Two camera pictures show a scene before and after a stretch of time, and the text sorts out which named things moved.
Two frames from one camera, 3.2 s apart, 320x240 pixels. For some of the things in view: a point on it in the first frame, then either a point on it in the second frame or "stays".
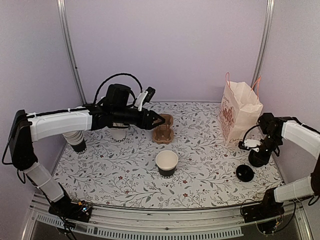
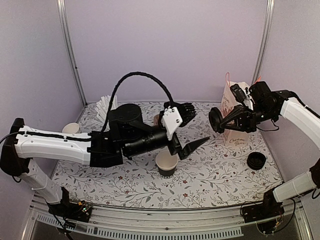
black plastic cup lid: (244, 173) -> (216, 118)
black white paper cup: (166, 161) stays
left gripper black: (147, 124) -> (176, 148)
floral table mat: (109, 173) stays
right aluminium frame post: (265, 44) stays
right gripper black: (258, 159) -> (246, 121)
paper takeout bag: (239, 110) stays
